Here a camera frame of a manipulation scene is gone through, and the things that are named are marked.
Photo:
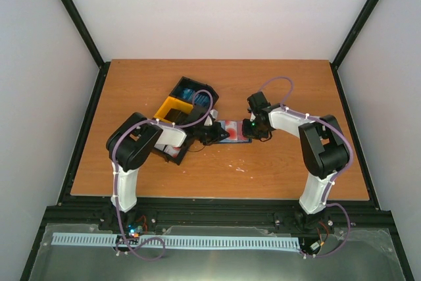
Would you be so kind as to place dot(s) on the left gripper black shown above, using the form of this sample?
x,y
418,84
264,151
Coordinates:
x,y
218,131

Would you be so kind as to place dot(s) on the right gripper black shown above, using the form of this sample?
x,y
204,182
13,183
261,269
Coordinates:
x,y
247,132

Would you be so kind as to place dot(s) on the blue leather card holder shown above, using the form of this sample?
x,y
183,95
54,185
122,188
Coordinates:
x,y
239,123

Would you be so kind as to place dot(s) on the red white credit card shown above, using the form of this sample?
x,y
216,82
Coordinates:
x,y
231,128
240,136

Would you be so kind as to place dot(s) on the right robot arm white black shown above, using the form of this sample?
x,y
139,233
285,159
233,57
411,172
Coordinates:
x,y
326,151

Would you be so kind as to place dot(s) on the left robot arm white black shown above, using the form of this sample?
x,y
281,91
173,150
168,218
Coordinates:
x,y
138,137

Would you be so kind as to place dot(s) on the blue card stack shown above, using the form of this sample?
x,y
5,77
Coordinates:
x,y
191,95

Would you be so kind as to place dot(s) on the yellow bin with dark cards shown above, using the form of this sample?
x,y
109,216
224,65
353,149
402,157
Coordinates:
x,y
171,108

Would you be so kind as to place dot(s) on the red white card stack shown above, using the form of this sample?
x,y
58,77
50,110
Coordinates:
x,y
172,151

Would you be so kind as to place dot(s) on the black bin with red cards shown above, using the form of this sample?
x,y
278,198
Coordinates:
x,y
158,150

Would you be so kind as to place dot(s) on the black bin with blue cards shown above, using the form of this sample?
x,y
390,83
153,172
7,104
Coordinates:
x,y
185,82

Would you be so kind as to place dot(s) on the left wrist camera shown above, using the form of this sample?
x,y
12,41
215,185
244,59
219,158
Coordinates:
x,y
212,116

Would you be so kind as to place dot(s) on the black aluminium frame rail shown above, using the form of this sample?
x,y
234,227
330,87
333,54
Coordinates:
x,y
160,214

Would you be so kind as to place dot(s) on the right frame post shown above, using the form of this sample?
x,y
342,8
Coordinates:
x,y
352,35

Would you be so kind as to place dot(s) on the frame post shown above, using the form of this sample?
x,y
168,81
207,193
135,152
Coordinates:
x,y
83,31
352,35

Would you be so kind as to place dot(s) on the light blue cable duct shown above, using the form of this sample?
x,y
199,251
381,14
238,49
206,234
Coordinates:
x,y
183,242

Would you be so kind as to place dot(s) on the left frame post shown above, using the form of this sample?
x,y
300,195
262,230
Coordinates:
x,y
83,31

